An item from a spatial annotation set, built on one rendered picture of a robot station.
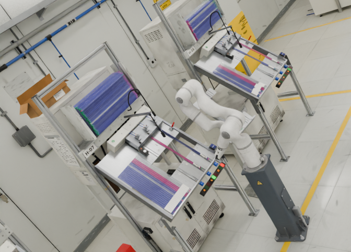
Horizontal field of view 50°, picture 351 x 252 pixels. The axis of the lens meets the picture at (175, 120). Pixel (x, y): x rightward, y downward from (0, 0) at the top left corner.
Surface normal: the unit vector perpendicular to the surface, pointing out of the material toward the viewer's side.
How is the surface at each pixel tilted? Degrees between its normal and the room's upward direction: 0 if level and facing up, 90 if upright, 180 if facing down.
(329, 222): 0
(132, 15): 90
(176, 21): 90
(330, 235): 0
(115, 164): 45
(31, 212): 90
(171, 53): 90
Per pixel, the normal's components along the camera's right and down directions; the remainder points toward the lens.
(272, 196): -0.40, 0.59
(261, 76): 0.11, -0.62
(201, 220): 0.67, -0.08
